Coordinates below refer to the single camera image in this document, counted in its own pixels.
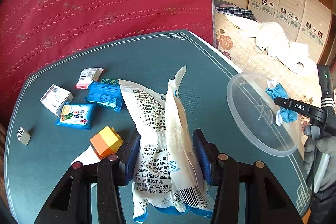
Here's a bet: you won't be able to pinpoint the blue white soap packet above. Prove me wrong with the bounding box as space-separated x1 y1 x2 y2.
55 103 95 130

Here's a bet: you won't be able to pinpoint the white printed plastic bag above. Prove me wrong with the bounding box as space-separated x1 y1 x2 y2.
120 67 214 223

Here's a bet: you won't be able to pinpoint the dark blue foil packet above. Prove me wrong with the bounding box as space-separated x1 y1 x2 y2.
85 82 122 113

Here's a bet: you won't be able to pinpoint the grey gloved right hand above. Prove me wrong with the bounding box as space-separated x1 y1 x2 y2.
303 126 335 193

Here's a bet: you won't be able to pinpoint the white sponge block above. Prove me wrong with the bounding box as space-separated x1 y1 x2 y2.
71 145 101 165

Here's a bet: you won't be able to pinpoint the orange yellow toy brick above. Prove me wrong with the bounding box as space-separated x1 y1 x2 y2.
90 126 123 159

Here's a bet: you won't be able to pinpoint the clear plastic bowl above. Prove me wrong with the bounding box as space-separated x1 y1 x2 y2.
227 72 301 157

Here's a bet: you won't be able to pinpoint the small white cube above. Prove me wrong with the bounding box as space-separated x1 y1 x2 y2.
17 126 31 145

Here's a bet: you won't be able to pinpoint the teal table mat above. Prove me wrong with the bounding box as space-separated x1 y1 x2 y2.
5 31 310 223

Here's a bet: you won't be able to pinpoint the white crumpled bedding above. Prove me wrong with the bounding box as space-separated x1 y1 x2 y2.
226 14 318 77

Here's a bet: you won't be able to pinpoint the white wardrobe doors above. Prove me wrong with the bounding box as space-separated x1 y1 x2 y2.
248 0 332 62

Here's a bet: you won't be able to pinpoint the white cardboard box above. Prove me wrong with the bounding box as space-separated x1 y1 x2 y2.
40 84 74 117

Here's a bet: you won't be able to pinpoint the floral bed sheet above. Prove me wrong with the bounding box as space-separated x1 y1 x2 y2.
213 9 322 135

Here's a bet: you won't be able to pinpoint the red white snack sachet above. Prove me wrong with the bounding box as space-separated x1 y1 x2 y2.
75 68 104 90

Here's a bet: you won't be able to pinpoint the green box blue dots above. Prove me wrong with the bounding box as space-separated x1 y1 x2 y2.
101 79 120 86

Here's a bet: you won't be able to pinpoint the plaid pillow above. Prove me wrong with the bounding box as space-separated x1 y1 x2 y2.
214 0 257 22

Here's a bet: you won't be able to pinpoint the red quilted mattress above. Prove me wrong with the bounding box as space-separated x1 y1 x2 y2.
1 0 214 125

